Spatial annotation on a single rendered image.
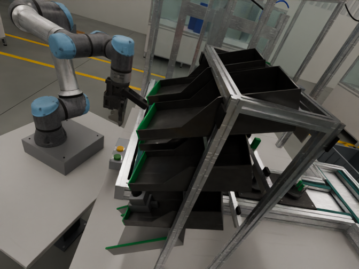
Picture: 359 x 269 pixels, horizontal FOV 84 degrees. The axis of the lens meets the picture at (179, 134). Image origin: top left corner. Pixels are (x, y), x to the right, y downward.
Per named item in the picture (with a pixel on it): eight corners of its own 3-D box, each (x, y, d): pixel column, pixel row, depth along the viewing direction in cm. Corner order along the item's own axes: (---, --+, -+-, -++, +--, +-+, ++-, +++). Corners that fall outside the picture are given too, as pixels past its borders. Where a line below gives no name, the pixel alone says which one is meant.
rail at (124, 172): (114, 198, 100) (115, 184, 94) (140, 110, 172) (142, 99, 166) (124, 200, 101) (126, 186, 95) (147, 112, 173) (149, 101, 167)
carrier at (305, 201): (278, 205, 112) (290, 191, 105) (263, 173, 132) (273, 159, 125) (315, 211, 116) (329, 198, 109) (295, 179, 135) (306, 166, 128)
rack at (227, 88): (142, 294, 73) (226, 99, 27) (153, 206, 102) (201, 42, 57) (197, 298, 76) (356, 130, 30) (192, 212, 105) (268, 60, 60)
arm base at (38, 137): (27, 139, 105) (23, 123, 99) (54, 126, 117) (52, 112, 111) (47, 151, 101) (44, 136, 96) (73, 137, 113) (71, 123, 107)
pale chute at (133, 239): (113, 255, 69) (104, 248, 67) (127, 221, 80) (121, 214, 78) (183, 245, 58) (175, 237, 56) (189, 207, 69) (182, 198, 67)
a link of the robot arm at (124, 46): (124, 33, 73) (140, 41, 69) (121, 63, 79) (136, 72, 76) (105, 33, 67) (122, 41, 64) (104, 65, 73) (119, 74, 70)
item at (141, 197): (130, 212, 61) (123, 196, 58) (135, 200, 65) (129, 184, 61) (156, 212, 59) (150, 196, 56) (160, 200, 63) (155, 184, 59)
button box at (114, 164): (108, 168, 109) (108, 160, 106) (117, 144, 126) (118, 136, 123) (121, 171, 110) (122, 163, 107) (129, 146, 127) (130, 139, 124)
